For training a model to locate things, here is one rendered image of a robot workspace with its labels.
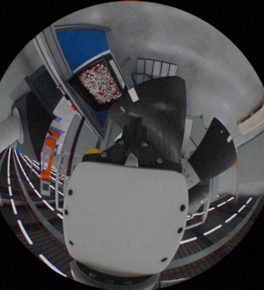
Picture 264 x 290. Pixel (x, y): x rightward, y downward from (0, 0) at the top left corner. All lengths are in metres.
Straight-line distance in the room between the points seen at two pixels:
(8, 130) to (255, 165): 6.19
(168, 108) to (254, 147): 5.64
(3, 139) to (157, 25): 1.34
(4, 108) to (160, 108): 1.83
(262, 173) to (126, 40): 6.02
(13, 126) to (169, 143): 0.59
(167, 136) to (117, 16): 1.21
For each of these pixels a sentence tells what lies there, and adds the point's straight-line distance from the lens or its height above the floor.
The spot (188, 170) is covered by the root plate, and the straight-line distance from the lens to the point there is 0.34.
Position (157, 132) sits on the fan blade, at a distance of 0.19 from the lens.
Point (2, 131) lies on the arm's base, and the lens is 0.50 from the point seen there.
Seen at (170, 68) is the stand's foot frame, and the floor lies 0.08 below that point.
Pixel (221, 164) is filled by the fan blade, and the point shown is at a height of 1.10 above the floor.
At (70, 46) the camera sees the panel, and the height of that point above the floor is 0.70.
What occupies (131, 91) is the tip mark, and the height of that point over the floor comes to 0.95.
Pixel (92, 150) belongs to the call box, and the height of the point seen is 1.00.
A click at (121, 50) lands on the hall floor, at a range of 1.15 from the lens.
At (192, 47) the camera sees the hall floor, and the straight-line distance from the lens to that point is 1.26.
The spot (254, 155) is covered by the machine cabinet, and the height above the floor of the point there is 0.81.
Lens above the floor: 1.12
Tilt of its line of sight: 19 degrees down
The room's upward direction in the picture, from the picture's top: 174 degrees counter-clockwise
